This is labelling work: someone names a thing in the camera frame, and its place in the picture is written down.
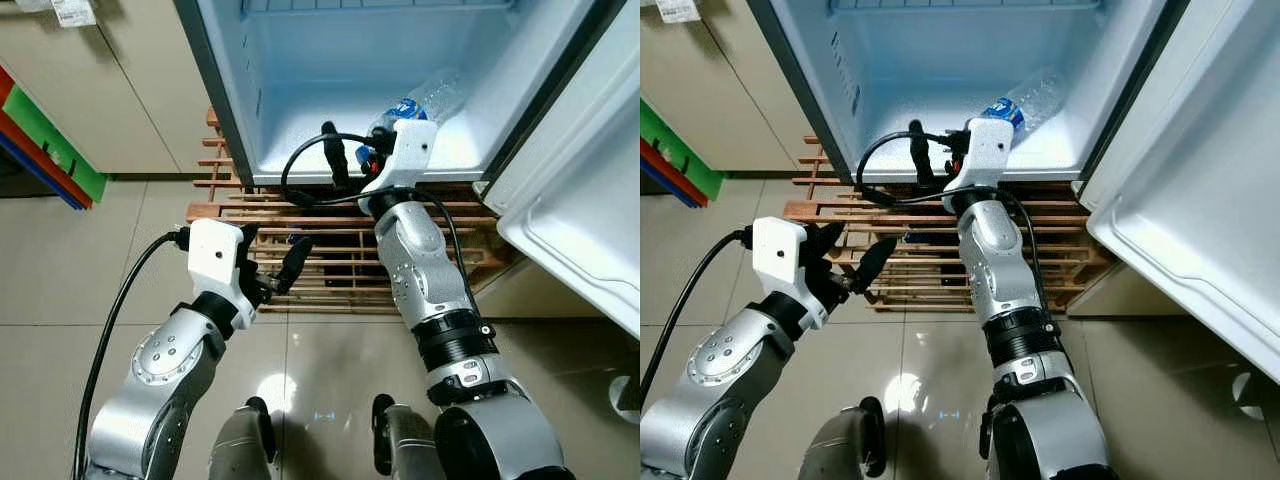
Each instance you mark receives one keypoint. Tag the small white-lined fridge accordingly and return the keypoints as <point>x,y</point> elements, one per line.
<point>330,60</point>
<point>950,60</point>

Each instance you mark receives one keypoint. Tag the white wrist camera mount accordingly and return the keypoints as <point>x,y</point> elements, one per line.
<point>405,150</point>
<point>985,150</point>
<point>215,255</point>
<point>780,250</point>

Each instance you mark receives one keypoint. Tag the white barcode label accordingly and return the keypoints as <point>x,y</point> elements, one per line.
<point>678,10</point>
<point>73,12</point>

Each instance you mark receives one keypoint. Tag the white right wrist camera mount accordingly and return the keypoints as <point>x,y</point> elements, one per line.
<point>985,150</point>
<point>405,150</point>

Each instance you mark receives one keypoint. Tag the blue plastic board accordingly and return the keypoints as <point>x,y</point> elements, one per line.
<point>30,172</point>
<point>655,178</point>

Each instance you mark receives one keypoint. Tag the grey robot left leg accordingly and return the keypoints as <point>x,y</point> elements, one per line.
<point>835,445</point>
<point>240,445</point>

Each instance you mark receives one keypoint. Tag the brown wooden slat rack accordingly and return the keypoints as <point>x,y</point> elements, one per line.
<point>920,212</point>
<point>250,212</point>

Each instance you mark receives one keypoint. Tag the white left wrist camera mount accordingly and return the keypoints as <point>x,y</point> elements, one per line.
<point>780,250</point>
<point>215,255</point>

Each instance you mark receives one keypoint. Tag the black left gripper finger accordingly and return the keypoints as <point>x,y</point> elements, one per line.
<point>831,242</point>
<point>294,265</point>
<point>874,265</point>
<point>249,243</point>

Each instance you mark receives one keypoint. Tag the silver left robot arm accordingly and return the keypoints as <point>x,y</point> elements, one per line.
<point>720,370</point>
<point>165,370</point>

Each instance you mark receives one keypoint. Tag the orange-red plastic board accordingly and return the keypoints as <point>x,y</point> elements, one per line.
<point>40,160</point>
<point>668,172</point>

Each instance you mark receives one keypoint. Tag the clear blue-label water bottle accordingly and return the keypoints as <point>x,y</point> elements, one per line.
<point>1035,95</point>
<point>430,100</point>

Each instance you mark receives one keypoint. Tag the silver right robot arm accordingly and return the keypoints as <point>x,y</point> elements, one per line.
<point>1000,260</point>
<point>420,260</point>

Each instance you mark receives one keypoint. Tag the green plastic board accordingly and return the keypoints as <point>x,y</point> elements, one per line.
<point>60,150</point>
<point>690,155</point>

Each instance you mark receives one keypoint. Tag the beige kitchen cabinet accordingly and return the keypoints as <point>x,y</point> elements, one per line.
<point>720,80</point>
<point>130,90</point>

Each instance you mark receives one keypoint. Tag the small fridge door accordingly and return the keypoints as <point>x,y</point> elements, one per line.
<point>580,180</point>
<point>1200,180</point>

